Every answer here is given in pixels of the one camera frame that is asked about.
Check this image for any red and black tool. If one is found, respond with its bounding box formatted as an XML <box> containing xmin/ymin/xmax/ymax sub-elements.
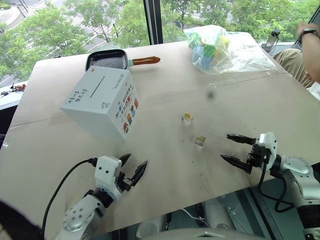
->
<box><xmin>10</xmin><ymin>83</ymin><xmax>27</xmax><ymax>93</ymax></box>

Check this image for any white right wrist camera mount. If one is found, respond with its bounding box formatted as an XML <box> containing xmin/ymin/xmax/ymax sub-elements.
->
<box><xmin>258</xmin><ymin>132</ymin><xmax>278</xmax><ymax>166</ymax></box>

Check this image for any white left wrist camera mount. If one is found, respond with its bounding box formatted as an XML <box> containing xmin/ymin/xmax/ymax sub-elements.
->
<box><xmin>94</xmin><ymin>155</ymin><xmax>123</xmax><ymax>201</ymax></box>

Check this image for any white side ledge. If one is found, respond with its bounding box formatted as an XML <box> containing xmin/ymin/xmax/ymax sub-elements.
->
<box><xmin>0</xmin><ymin>80</ymin><xmax>29</xmax><ymax>111</ymax></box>

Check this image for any plastic bag of colourful blocks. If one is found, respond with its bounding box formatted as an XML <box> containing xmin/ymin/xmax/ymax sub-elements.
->
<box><xmin>183</xmin><ymin>24</ymin><xmax>279</xmax><ymax>76</ymax></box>

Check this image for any black wristwatch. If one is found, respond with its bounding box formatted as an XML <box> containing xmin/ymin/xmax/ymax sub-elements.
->
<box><xmin>299</xmin><ymin>27</ymin><xmax>319</xmax><ymax>39</ymax></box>

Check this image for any white cable under table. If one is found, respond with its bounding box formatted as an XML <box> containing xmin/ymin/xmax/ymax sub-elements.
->
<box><xmin>183</xmin><ymin>206</ymin><xmax>210</xmax><ymax>227</ymax></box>

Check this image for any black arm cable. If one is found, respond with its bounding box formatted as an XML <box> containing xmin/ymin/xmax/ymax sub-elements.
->
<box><xmin>257</xmin><ymin>154</ymin><xmax>296</xmax><ymax>213</ymax></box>
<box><xmin>41</xmin><ymin>157</ymin><xmax>99</xmax><ymax>240</ymax></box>

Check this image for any dark window frame post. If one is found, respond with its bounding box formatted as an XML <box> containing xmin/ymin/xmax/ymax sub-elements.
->
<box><xmin>142</xmin><ymin>0</ymin><xmax>164</xmax><ymax>47</ymax></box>

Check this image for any grey robot torso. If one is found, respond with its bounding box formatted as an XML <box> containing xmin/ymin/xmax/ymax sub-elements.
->
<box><xmin>141</xmin><ymin>226</ymin><xmax>244</xmax><ymax>240</ymax></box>

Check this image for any white cylinder under table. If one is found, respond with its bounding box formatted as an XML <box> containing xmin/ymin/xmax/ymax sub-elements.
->
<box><xmin>201</xmin><ymin>196</ymin><xmax>237</xmax><ymax>229</ymax></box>

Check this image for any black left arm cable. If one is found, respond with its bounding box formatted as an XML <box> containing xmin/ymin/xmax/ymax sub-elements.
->
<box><xmin>41</xmin><ymin>157</ymin><xmax>99</xmax><ymax>240</ymax></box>

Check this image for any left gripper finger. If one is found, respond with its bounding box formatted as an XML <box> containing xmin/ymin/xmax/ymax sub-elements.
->
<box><xmin>119</xmin><ymin>153</ymin><xmax>132</xmax><ymax>167</ymax></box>
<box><xmin>130</xmin><ymin>160</ymin><xmax>149</xmax><ymax>187</ymax></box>

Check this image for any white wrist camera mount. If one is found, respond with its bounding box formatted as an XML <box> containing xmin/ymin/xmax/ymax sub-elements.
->
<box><xmin>258</xmin><ymin>132</ymin><xmax>278</xmax><ymax>166</ymax></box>
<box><xmin>94</xmin><ymin>155</ymin><xmax>123</xmax><ymax>201</ymax></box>

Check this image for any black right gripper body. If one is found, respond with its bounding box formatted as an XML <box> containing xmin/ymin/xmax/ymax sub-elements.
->
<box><xmin>246</xmin><ymin>143</ymin><xmax>272</xmax><ymax>169</ymax></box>

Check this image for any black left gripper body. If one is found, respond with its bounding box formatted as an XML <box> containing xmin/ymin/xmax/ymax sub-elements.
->
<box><xmin>115</xmin><ymin>171</ymin><xmax>134</xmax><ymax>194</ymax></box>

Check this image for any square pan with orange handle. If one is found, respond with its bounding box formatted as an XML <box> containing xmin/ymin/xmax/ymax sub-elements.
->
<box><xmin>85</xmin><ymin>49</ymin><xmax>161</xmax><ymax>73</ymax></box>

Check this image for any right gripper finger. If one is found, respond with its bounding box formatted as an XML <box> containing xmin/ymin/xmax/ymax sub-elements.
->
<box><xmin>226</xmin><ymin>133</ymin><xmax>258</xmax><ymax>147</ymax></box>
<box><xmin>219</xmin><ymin>153</ymin><xmax>252</xmax><ymax>175</ymax></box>

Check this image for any person's hand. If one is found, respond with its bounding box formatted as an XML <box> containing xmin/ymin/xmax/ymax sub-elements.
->
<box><xmin>296</xmin><ymin>21</ymin><xmax>315</xmax><ymax>35</ymax></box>

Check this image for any khaki trouser leg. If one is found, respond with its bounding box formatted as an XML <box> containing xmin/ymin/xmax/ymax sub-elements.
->
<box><xmin>272</xmin><ymin>48</ymin><xmax>316</xmax><ymax>89</ymax></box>

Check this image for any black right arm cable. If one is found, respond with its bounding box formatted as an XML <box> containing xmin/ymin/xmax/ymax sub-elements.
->
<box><xmin>257</xmin><ymin>154</ymin><xmax>296</xmax><ymax>213</ymax></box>

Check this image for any white cardboard box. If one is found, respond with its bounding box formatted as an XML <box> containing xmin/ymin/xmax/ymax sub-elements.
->
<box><xmin>59</xmin><ymin>66</ymin><xmax>141</xmax><ymax>141</ymax></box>

